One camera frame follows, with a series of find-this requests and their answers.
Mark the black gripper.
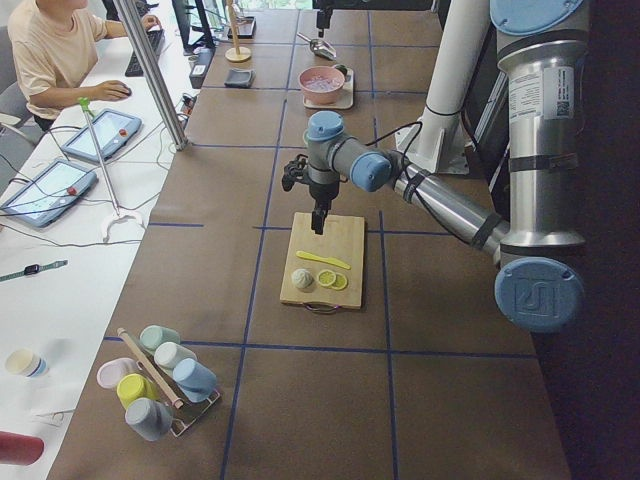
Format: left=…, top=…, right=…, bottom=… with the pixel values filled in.
left=281, top=154, right=340, bottom=235

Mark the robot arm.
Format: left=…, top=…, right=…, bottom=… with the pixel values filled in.
left=282, top=1, right=590, bottom=333

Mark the pink bowl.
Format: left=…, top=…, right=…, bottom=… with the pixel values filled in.
left=298, top=66, right=345, bottom=105

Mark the clear ice cubes pile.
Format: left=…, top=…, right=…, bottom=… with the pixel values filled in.
left=302, top=75, right=343, bottom=93

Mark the stainless steel ice scoop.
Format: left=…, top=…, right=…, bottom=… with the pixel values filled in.
left=296, top=32, right=337, bottom=61

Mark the bamboo cutting board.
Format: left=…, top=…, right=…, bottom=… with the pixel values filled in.
left=280, top=212, right=365, bottom=309

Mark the white garlic bulb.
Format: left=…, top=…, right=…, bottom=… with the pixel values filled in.
left=290, top=268, right=315, bottom=292

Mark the beige plastic tray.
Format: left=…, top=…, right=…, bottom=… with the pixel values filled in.
left=303, top=68, right=354, bottom=110

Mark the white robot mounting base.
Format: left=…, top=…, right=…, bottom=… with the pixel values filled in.
left=394, top=109, right=469, bottom=175

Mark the grey folded cloth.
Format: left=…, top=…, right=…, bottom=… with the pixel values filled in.
left=224, top=68, right=255, bottom=89

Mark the wooden mug tree stand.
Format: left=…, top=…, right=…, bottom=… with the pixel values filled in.
left=225, top=0, right=252, bottom=63

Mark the mint green cup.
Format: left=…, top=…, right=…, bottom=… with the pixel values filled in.
left=139, top=325, right=181, bottom=355

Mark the white cup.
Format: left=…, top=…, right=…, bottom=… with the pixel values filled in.
left=154, top=341, right=197, bottom=371

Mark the blue cup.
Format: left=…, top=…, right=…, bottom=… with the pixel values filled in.
left=172, top=358, right=218, bottom=403

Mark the teach pendant tablet far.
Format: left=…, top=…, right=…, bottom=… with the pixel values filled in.
left=61, top=108, right=142, bottom=163

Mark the teach pendant tablet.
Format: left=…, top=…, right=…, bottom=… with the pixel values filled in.
left=1, top=158, right=98, bottom=228
left=61, top=108, right=142, bottom=163

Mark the black keyboard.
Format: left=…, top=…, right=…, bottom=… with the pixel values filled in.
left=124, top=28, right=166, bottom=78

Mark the metal rod green tip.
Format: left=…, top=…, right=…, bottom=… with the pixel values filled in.
left=78, top=97, right=145, bottom=243

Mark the yellow cup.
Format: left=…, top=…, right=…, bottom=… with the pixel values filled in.
left=116, top=373, right=159, bottom=409

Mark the pink cup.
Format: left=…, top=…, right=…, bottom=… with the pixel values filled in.
left=96, top=357, right=138, bottom=390

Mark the grey cup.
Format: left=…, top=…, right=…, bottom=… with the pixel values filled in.
left=125, top=397, right=173, bottom=441

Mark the teach pendant tablet near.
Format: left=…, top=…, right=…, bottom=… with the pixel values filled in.
left=1, top=158, right=98, bottom=228

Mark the person in peach shirt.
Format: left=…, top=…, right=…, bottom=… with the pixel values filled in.
left=8, top=0, right=131, bottom=131

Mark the paper cup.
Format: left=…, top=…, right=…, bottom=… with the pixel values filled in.
left=5, top=348, right=48, bottom=378

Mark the red cylinder bottle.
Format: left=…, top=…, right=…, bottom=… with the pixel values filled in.
left=0, top=431, right=45, bottom=466

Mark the aluminium frame post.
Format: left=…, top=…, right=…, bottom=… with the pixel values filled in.
left=114, top=0, right=188, bottom=151

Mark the white wire cup rack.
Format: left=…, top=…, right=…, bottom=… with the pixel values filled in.
left=117, top=328, right=221, bottom=438

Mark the smart watch green strap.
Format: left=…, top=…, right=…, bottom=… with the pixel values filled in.
left=0, top=259, right=69, bottom=284

